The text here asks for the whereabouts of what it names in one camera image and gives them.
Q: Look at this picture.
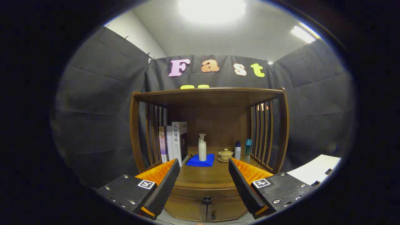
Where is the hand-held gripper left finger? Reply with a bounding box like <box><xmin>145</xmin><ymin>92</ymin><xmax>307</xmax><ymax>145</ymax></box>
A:
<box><xmin>92</xmin><ymin>158</ymin><xmax>181</xmax><ymax>221</ymax></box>

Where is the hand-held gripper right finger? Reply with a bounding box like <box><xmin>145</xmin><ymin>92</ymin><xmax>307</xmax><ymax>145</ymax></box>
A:
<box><xmin>228</xmin><ymin>157</ymin><xmax>316</xmax><ymax>220</ymax></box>

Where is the wooden drawer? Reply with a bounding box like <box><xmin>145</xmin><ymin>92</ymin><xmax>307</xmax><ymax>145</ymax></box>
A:
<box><xmin>170</xmin><ymin>185</ymin><xmax>243</xmax><ymax>206</ymax></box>

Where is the wooden countertop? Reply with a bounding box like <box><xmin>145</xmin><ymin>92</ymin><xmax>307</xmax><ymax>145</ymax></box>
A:
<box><xmin>150</xmin><ymin>146</ymin><xmax>275</xmax><ymax>188</ymax></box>

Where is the wooden cabinet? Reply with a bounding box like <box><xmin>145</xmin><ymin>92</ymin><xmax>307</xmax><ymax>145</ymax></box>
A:
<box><xmin>130</xmin><ymin>87</ymin><xmax>289</xmax><ymax>223</ymax></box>

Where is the lidded ceramic tea cup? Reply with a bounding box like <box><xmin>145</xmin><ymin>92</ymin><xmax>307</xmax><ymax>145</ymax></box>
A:
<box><xmin>219</xmin><ymin>148</ymin><xmax>234</xmax><ymax>160</ymax></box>

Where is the blue folded cloth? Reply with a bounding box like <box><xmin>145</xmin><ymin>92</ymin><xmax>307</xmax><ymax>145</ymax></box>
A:
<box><xmin>186</xmin><ymin>153</ymin><xmax>215</xmax><ymax>167</ymax></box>

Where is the purple book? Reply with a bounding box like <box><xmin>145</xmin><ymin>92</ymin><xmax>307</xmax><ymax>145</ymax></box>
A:
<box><xmin>159</xmin><ymin>126</ymin><xmax>169</xmax><ymax>163</ymax></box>

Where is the thick white and black book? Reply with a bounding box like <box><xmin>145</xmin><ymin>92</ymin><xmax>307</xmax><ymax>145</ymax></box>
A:
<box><xmin>172</xmin><ymin>122</ymin><xmax>189</xmax><ymax>167</ymax></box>

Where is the thin white book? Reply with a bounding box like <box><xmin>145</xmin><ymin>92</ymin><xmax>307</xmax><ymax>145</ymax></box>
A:
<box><xmin>166</xmin><ymin>125</ymin><xmax>175</xmax><ymax>161</ymax></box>

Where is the white pump bottle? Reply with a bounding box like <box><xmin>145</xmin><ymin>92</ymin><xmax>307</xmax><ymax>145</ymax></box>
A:
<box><xmin>198</xmin><ymin>133</ymin><xmax>207</xmax><ymax>162</ymax></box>

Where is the white appliance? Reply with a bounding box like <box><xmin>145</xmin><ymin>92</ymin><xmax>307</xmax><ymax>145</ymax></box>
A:
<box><xmin>287</xmin><ymin>154</ymin><xmax>342</xmax><ymax>186</ymax></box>

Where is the black backdrop cloth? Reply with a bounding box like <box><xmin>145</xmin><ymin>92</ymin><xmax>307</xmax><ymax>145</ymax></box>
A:
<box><xmin>52</xmin><ymin>27</ymin><xmax>357</xmax><ymax>188</ymax></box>

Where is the long ceiling light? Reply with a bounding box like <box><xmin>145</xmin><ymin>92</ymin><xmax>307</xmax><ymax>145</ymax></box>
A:
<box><xmin>291</xmin><ymin>22</ymin><xmax>321</xmax><ymax>44</ymax></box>

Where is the large ceiling light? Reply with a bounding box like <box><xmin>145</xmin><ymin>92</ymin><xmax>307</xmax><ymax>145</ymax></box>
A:
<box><xmin>178</xmin><ymin>0</ymin><xmax>247</xmax><ymax>24</ymax></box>

